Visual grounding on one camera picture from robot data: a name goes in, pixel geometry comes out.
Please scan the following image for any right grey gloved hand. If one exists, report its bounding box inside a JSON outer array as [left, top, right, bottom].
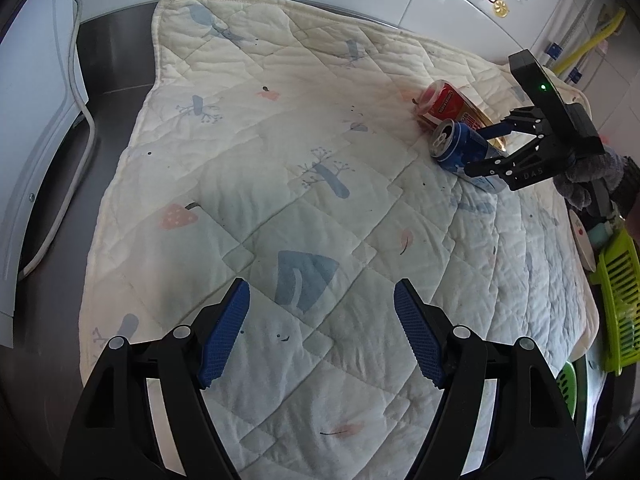
[[553, 148, 639, 217]]

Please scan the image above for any teal bottle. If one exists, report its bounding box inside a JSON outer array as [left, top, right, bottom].
[[587, 221, 614, 252]]

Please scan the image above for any yellow gas hose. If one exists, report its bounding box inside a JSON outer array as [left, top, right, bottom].
[[552, 6, 626, 76]]

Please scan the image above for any lime green dish rack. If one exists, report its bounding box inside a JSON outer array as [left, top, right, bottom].
[[589, 229, 640, 376]]

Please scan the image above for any amber tea bottle red label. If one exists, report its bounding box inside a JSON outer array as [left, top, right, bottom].
[[413, 79, 492, 156]]

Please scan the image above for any white quilted cloth mat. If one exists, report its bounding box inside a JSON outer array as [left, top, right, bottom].
[[79, 0, 599, 479]]

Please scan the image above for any green plastic trash basket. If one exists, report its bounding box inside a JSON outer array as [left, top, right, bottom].
[[556, 362, 577, 418]]

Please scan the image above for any white microwave oven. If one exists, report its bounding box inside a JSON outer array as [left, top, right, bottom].
[[1, 0, 88, 348]]

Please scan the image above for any white bowl red flower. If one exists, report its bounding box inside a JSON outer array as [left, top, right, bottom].
[[568, 209, 597, 272]]

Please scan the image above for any braided steel water hose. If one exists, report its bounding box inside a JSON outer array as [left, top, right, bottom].
[[541, 0, 604, 66]]

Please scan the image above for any blue silver drink can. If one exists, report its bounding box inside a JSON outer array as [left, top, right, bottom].
[[430, 119, 506, 194]]

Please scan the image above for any white power cable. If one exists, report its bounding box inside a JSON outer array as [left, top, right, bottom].
[[18, 0, 99, 281]]

